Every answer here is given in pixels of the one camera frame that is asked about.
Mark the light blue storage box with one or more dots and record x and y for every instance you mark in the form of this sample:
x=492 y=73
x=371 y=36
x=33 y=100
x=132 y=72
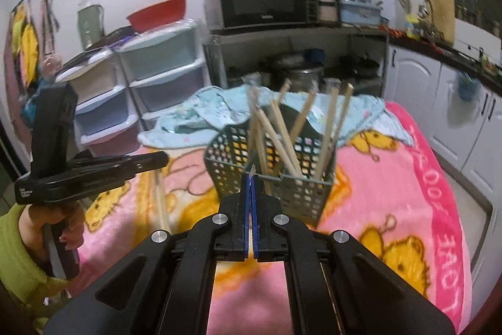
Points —
x=359 y=11

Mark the person's left hand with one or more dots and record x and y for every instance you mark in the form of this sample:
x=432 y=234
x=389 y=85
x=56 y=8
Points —
x=33 y=219

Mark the blue hanging bag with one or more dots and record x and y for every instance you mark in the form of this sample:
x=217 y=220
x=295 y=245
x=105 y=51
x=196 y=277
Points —
x=468 y=85

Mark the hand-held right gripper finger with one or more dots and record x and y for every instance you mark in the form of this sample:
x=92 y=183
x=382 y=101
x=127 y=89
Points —
x=246 y=209
x=255 y=209

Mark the wooden cutting board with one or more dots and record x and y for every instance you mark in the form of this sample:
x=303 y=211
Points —
x=439 y=13

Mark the red plastic basin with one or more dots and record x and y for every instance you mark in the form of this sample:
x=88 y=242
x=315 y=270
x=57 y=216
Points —
x=157 y=13

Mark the teal plastic drawer unit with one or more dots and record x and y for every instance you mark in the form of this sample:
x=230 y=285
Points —
x=164 y=60

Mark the black frying pan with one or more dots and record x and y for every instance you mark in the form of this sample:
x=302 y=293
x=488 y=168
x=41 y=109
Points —
x=359 y=66

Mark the bunch of wooden chopsticks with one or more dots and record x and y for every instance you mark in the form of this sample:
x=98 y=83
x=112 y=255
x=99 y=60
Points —
x=280 y=145

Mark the pink printed blanket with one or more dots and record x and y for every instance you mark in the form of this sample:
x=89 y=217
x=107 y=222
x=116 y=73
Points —
x=392 y=193

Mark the black induction cooker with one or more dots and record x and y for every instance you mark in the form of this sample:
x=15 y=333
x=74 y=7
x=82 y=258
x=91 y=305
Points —
x=111 y=38

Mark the wooden chopstick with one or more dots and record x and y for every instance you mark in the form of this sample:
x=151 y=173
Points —
x=164 y=201

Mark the steel pot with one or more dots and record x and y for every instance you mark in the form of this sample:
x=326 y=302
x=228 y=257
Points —
x=308 y=74

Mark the light blue cloth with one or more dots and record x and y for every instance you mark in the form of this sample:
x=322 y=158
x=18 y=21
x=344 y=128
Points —
x=188 y=115

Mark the yellow bottle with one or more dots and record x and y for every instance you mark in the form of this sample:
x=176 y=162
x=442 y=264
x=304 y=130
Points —
x=412 y=27

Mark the dark green slotted basket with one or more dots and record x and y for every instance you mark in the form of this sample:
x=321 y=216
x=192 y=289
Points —
x=298 y=197

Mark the yellow hanging cloths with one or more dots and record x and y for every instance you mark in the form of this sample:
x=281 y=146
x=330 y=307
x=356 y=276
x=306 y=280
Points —
x=27 y=44

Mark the white kitchen cabinets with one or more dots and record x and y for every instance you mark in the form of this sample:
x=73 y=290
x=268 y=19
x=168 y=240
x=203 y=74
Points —
x=431 y=103

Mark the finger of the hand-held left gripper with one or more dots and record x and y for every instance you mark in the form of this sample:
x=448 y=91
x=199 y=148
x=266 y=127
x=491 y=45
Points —
x=145 y=161

